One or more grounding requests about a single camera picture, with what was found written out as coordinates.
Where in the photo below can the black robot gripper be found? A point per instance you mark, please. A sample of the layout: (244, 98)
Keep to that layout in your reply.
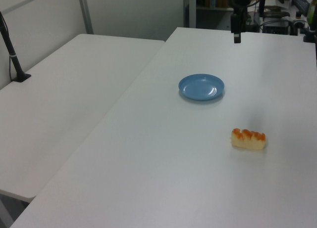
(237, 21)

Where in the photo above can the blue round plate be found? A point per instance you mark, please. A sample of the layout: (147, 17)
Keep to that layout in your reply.
(201, 87)

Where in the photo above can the bread with orange crust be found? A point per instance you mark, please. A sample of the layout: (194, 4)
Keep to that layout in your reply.
(247, 141)

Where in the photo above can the black computer box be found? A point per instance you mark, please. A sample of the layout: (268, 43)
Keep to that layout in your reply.
(276, 27)

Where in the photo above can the black monitor stand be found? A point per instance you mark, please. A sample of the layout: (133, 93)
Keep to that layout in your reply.
(262, 4)

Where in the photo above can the black keyboard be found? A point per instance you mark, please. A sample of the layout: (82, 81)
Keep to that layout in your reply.
(300, 4)

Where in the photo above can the green bottle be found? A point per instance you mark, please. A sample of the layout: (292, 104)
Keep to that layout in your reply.
(312, 14)

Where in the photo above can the grey metal shelf frame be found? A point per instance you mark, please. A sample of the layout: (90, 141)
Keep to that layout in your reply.
(190, 9)

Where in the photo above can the black table clamp mount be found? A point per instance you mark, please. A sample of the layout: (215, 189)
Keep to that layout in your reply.
(309, 35)

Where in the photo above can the grey metal wall post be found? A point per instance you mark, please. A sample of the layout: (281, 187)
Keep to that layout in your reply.
(86, 13)

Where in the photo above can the black camera stand pole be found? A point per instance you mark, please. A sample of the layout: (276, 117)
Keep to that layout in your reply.
(11, 52)

